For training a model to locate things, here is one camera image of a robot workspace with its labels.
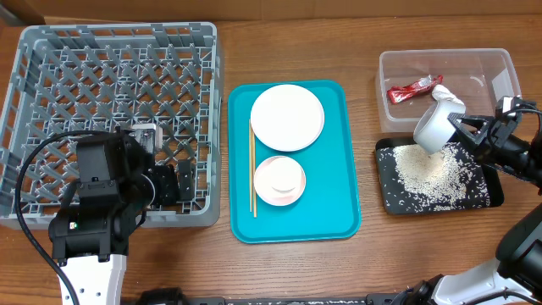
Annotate white paper cup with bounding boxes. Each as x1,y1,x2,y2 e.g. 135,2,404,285
268,157,301,192

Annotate grey bowl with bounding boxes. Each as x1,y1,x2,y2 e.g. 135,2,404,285
413,101,466,154

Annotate white round plate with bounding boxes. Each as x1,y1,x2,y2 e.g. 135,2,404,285
250,84,325,152

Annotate white rice grains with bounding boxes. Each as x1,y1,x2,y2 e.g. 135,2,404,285
379,143,492,212

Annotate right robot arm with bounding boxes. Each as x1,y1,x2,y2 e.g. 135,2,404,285
391,109,541,304

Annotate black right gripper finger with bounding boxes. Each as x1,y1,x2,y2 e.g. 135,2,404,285
447,113,491,130
456,127,483,148

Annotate clear plastic bin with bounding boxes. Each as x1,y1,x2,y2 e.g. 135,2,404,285
375,48,522,133

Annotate grey dishwasher rack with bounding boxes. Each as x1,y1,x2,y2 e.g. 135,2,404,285
1,22,224,229

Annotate red snack wrapper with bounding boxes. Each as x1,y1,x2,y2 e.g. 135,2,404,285
386,75,444,104

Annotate teal plastic tray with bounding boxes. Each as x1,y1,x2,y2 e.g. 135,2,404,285
228,80,362,244

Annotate white tissue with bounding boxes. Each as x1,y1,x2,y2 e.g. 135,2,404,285
431,84,465,106

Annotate black food waste tray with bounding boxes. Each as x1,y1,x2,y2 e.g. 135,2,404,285
374,136,505,215

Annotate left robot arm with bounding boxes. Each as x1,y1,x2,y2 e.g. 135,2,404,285
48,124,182,304

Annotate pink shallow bowl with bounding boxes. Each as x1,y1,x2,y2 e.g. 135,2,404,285
254,156,307,207

